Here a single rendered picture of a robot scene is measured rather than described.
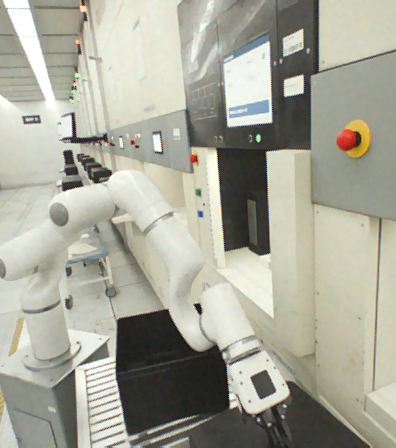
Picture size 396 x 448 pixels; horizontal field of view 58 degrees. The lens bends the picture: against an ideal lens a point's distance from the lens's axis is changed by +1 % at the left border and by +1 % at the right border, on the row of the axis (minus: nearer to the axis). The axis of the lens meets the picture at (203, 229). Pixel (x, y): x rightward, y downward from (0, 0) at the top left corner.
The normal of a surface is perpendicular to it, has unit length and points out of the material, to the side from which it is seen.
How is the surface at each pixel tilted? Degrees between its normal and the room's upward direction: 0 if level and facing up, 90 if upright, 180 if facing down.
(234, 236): 90
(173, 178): 90
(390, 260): 90
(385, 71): 90
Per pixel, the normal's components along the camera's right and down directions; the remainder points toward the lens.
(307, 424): -0.09, -0.96
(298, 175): 0.36, 0.22
